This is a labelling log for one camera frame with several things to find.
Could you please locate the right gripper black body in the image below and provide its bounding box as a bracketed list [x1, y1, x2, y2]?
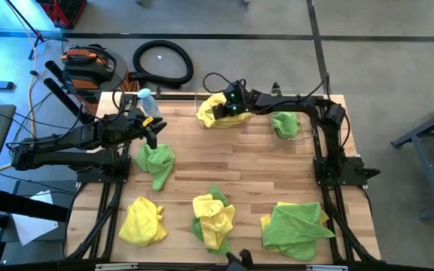
[222, 80, 264, 117]

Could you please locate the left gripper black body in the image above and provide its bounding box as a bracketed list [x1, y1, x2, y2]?
[124, 106, 159, 151]

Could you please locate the clear plastic water bottle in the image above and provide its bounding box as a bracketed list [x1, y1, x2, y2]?
[137, 87, 163, 118]

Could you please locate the clear plastic basket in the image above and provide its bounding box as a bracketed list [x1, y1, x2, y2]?
[268, 88, 316, 146]
[194, 90, 255, 131]

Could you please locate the orange black shop vacuum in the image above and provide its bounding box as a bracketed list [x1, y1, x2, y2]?
[60, 44, 142, 111]

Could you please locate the black vacuum wand tube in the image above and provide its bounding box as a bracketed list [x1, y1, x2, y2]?
[43, 78, 90, 123]
[44, 59, 75, 95]

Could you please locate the black tripod stand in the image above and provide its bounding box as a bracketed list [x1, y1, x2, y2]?
[4, 0, 69, 60]

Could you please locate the red black tool box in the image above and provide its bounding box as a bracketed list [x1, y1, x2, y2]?
[35, 0, 88, 29]

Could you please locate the black bench beam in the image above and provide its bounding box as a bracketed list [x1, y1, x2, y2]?
[0, 187, 70, 224]

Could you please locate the white paper sheet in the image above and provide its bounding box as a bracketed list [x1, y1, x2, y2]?
[11, 189, 60, 246]

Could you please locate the black forked object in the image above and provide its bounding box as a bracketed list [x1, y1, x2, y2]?
[225, 248, 255, 271]

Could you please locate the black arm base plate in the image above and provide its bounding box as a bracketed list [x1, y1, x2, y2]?
[313, 156, 382, 188]
[75, 155, 132, 184]

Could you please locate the black vacuum hose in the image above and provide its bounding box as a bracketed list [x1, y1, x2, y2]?
[128, 39, 195, 90]

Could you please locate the yellow extension cord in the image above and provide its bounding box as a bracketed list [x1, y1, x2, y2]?
[0, 0, 86, 172]

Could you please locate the black aluminium rig frame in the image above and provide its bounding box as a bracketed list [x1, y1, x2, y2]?
[61, 91, 382, 271]

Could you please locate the white bracket plate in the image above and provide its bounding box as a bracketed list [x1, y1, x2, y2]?
[95, 263, 139, 271]
[306, 264, 350, 271]

